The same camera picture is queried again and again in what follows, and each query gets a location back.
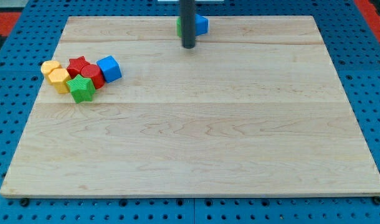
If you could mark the green star block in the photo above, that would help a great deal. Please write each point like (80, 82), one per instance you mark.
(81, 89)

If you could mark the red star block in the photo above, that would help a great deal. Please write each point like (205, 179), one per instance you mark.
(76, 65)

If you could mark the light wooden board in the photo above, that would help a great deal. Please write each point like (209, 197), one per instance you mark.
(255, 110)

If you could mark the blue pentagon block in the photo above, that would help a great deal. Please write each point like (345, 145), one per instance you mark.
(202, 25)

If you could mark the blue cube block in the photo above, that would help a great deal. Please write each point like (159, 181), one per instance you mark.
(110, 69)

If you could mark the green block behind rod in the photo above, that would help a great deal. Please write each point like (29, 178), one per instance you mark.
(178, 27)

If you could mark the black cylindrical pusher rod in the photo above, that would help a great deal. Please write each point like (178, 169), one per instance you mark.
(188, 23)

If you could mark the red cylinder block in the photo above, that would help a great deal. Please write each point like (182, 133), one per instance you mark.
(93, 72)

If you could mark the yellow hexagon block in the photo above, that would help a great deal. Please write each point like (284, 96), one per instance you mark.
(58, 79)

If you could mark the yellow heart block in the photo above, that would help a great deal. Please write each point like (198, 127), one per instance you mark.
(47, 67)

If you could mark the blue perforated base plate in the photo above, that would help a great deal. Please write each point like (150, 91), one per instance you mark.
(355, 52)

